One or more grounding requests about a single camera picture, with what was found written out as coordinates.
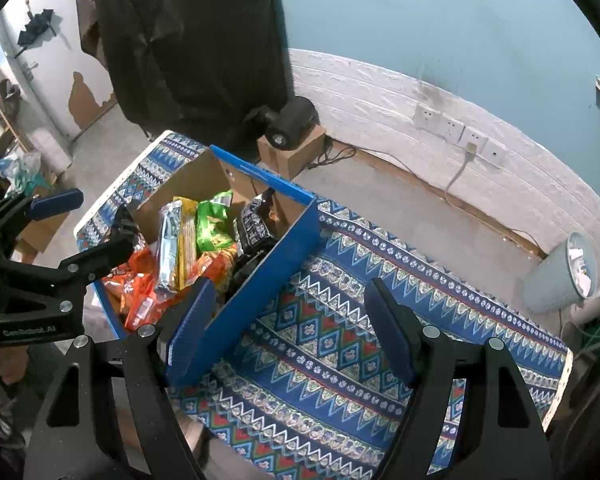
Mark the black curtain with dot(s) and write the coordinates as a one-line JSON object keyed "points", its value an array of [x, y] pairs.
{"points": [[190, 45]]}

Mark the white plastic bottle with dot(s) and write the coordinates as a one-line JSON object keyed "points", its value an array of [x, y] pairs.
{"points": [[592, 307]]}

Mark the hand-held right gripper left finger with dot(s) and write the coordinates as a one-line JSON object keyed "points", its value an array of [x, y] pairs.
{"points": [[190, 322]]}

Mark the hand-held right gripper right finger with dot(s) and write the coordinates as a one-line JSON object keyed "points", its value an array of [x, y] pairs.
{"points": [[390, 330]]}

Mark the orange snack packet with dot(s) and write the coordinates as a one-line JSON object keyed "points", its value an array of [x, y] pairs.
{"points": [[145, 307]]}

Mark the orange puffed snack bag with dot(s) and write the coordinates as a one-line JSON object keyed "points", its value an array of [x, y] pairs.
{"points": [[130, 280]]}

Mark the blue patterned tablecloth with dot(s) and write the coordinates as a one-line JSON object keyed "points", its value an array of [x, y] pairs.
{"points": [[330, 350]]}

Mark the small brown cardboard box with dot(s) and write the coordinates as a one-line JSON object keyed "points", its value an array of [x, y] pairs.
{"points": [[292, 160]]}

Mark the brown cardboard carton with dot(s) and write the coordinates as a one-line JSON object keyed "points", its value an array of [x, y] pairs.
{"points": [[42, 232]]}

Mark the grey-blue trash bin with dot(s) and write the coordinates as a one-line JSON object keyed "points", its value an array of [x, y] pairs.
{"points": [[555, 280]]}

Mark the long yellow biscuit packet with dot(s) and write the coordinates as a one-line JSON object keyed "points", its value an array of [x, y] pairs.
{"points": [[186, 250]]}

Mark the blue cardboard box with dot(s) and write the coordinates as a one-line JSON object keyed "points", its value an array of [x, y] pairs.
{"points": [[260, 300]]}

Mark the black snack packet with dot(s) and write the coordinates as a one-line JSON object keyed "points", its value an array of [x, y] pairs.
{"points": [[255, 227]]}

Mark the silver foil snack packet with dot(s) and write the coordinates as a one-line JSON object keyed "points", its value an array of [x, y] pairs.
{"points": [[167, 245]]}

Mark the white wall socket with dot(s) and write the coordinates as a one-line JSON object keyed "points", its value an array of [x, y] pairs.
{"points": [[495, 152], [451, 128], [426, 116], [480, 139]]}

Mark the green snack packet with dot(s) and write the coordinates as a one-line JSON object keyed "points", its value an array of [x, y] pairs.
{"points": [[212, 225]]}

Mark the blue-green plastic bag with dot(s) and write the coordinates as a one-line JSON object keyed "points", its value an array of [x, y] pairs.
{"points": [[17, 170]]}

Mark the black folded umbrella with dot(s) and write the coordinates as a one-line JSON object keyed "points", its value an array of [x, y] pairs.
{"points": [[35, 35]]}

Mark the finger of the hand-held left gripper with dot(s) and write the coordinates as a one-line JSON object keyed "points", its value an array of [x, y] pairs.
{"points": [[55, 202], [105, 257]]}

